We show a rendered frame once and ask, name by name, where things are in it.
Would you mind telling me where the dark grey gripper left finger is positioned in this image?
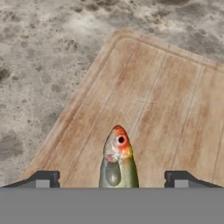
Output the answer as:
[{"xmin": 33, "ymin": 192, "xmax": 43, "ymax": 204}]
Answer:
[{"xmin": 1, "ymin": 170, "xmax": 61, "ymax": 189}]

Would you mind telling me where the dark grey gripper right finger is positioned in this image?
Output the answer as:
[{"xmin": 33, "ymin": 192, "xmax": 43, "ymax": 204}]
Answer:
[{"xmin": 164, "ymin": 170, "xmax": 224, "ymax": 189}]

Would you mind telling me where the green fish with orange head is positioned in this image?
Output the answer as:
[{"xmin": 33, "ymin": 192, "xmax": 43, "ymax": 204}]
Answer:
[{"xmin": 98, "ymin": 124, "xmax": 140, "ymax": 189}]

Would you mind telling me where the wooden cutting board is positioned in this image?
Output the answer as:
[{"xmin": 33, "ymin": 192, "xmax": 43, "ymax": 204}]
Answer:
[{"xmin": 19, "ymin": 28, "xmax": 224, "ymax": 189}]

